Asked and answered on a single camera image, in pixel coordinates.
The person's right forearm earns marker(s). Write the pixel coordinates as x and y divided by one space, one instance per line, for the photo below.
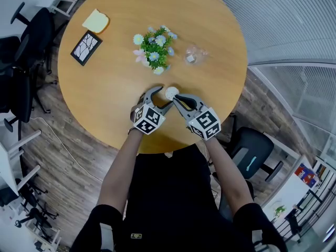
228 174

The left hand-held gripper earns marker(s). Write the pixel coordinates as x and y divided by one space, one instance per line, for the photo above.
147 118

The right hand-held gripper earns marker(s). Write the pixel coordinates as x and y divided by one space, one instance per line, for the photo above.
206 123

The white desk with crossbars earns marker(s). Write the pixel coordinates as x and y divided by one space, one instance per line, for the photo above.
5 167

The long white desk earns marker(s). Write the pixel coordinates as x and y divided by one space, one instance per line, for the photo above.
291 190

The group of black chairs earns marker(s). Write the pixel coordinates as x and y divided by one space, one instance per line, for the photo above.
38 215

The clear glass cup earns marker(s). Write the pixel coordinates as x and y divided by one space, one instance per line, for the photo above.
193 55

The red and blue box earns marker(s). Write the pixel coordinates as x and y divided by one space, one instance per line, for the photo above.
305 174

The small potted plant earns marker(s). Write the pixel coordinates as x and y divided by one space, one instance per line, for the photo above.
280 210

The person's black clothing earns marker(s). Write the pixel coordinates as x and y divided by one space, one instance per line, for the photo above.
170 206

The potted artificial flowers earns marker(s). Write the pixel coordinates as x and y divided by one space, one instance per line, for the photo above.
155 50

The small white-lidded jar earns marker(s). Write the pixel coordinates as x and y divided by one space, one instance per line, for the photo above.
170 93

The yellow toast slice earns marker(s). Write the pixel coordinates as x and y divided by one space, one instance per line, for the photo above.
95 21

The black office chair teal tag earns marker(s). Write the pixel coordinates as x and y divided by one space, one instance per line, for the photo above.
253 146

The person's left forearm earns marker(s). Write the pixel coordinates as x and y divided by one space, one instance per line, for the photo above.
122 169

